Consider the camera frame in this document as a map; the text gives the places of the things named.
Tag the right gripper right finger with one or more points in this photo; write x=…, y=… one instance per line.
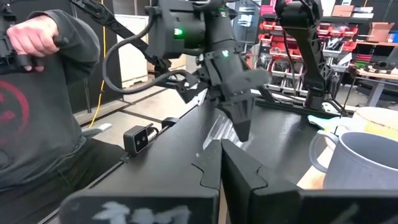
x=239, y=180

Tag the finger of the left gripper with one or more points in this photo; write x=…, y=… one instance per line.
x=236, y=112
x=247, y=115

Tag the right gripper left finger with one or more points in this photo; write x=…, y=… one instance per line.
x=211, y=165

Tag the grey plastic mug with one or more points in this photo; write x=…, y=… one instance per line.
x=367, y=168

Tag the yellow white ceramic mug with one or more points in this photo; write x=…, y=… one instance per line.
x=376, y=124

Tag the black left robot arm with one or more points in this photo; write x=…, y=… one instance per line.
x=298, y=31

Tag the light blue cloth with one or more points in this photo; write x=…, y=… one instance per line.
x=326, y=123

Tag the red storage bin rack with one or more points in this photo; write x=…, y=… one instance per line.
x=339, y=31

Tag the grey chair armrest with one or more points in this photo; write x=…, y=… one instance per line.
x=96, y=129

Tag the cardboard box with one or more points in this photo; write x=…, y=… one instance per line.
x=381, y=31
x=342, y=11

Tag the wooden desk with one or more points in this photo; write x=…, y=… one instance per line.
x=376, y=74

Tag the person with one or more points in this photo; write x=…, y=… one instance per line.
x=37, y=124

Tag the person's hand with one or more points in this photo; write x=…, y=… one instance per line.
x=32, y=39

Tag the black aluminium table frame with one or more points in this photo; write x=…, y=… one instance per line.
x=280, y=105

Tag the white frame plate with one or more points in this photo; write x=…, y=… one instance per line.
x=200, y=98

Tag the small black table camera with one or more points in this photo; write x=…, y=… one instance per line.
x=136, y=140

